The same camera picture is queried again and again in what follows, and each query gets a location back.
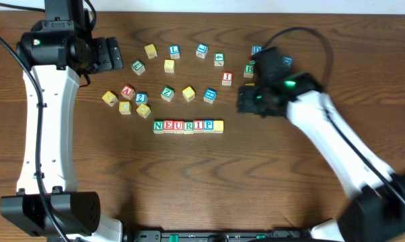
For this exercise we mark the yellow O letter block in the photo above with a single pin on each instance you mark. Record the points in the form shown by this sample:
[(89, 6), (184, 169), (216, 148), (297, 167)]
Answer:
[(143, 110)]

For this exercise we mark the blue D block upper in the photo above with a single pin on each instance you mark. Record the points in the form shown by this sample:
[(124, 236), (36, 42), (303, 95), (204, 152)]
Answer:
[(256, 49)]

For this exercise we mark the yellow C letter block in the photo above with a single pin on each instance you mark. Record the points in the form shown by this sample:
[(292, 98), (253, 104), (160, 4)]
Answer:
[(125, 108)]

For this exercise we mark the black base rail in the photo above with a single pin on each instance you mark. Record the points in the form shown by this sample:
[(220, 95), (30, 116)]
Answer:
[(216, 236)]

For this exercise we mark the green R letter block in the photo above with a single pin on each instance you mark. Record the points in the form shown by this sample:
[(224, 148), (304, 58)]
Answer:
[(188, 127)]

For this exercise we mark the yellow block beside Z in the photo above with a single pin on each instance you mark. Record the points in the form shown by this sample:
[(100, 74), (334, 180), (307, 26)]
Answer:
[(188, 93)]

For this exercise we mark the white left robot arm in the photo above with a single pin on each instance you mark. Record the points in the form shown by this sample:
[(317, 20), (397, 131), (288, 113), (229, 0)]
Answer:
[(54, 55)]

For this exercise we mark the blue 2 number block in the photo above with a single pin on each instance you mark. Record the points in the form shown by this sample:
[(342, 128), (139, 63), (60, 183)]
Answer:
[(141, 98)]

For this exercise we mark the green N letter block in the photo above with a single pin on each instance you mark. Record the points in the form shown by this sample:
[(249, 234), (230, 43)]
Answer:
[(158, 127)]

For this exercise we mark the red U letter block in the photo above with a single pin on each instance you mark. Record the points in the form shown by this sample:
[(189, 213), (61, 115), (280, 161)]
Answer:
[(178, 126)]

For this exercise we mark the red A letter block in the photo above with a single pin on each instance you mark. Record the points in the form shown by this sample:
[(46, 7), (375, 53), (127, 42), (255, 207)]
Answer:
[(128, 92)]

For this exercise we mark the blue P letter block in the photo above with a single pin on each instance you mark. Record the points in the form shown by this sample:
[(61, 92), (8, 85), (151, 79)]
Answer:
[(208, 126)]

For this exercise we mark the blue L block tilted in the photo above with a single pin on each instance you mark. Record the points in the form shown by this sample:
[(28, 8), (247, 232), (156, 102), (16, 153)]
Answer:
[(202, 50)]

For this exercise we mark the green 4 number block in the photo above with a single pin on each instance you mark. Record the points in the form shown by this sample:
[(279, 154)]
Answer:
[(219, 59)]

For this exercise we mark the red E letter block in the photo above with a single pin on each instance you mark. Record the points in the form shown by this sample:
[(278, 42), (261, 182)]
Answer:
[(168, 126)]

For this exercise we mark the blue d block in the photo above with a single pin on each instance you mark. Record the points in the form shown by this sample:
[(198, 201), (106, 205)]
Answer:
[(256, 49), (287, 61)]

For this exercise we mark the blue H letter block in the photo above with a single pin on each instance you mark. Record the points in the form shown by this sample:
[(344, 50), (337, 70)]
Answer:
[(210, 96)]

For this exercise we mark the blue L block upright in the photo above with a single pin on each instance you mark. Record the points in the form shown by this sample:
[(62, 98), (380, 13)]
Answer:
[(174, 51)]

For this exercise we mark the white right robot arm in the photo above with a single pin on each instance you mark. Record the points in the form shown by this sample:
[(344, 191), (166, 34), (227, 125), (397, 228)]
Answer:
[(376, 211)]

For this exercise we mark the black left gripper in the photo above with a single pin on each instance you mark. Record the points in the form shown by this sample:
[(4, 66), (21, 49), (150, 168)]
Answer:
[(113, 54)]

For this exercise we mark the green L letter block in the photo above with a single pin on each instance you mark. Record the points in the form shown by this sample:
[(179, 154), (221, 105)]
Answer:
[(138, 67)]

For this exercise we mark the green B letter block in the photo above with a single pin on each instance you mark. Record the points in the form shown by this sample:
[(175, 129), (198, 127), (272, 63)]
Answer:
[(249, 70)]

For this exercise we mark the green Z letter block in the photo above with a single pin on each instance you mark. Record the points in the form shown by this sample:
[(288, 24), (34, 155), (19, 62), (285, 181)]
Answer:
[(167, 93)]

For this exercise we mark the red i block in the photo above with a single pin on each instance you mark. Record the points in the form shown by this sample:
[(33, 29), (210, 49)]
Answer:
[(198, 126), (227, 78)]

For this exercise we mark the blue D block right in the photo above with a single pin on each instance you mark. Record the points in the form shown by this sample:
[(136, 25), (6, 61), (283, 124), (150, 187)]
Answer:
[(287, 61)]

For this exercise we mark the yellow S letter block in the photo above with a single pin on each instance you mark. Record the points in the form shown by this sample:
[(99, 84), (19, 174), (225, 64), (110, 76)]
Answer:
[(169, 65)]

